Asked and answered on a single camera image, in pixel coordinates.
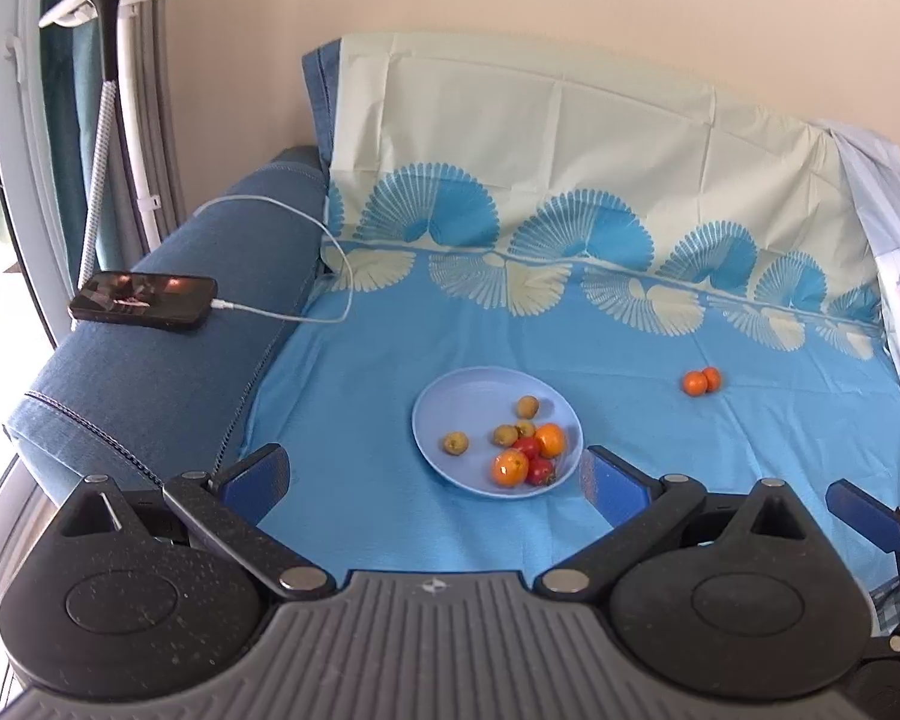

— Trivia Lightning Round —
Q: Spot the white steamer stand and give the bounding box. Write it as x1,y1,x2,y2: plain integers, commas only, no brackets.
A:
37,0,227,254

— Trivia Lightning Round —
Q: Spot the blue fan-print bedsheet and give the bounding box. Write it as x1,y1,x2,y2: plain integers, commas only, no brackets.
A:
238,33,900,635

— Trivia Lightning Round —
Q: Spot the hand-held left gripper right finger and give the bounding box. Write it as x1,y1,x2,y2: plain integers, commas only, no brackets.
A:
532,445,833,601

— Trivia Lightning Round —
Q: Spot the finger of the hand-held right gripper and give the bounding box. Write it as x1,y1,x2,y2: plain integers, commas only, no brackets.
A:
826,478,900,554

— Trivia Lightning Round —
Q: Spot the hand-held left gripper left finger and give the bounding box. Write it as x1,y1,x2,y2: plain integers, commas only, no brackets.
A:
60,444,338,602

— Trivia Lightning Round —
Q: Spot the blue denim sofa armrest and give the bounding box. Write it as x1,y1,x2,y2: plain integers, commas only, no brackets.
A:
3,43,346,515

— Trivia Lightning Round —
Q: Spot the black smartphone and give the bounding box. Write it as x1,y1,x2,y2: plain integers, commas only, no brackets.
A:
68,271,219,333

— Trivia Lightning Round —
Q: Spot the white charging cable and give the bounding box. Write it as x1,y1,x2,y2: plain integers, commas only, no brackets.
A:
193,196,358,326

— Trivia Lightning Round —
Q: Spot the light blue plate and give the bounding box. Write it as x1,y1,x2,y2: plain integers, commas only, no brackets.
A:
411,367,584,500

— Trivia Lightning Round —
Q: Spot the teal curtain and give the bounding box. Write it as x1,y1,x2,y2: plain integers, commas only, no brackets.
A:
39,0,167,293

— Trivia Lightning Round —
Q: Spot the grey window frame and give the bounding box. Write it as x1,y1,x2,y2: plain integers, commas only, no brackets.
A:
0,0,80,350

